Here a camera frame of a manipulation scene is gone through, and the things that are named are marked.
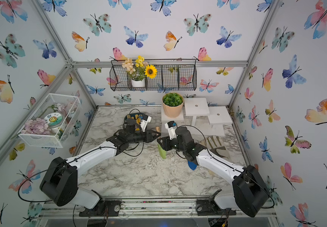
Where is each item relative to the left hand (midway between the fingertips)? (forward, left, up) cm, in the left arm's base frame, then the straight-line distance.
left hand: (160, 133), depth 79 cm
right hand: (-3, 0, -1) cm, 3 cm away
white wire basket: (+13, +51, +10) cm, 54 cm away
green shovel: (-8, -1, -7) cm, 11 cm away
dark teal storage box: (+26, +18, -15) cm, 35 cm away
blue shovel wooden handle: (-11, -19, -21) cm, 31 cm away
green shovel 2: (+25, +25, -14) cm, 38 cm away
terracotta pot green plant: (+16, -7, +7) cm, 19 cm away
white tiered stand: (+25, -29, -19) cm, 43 cm away
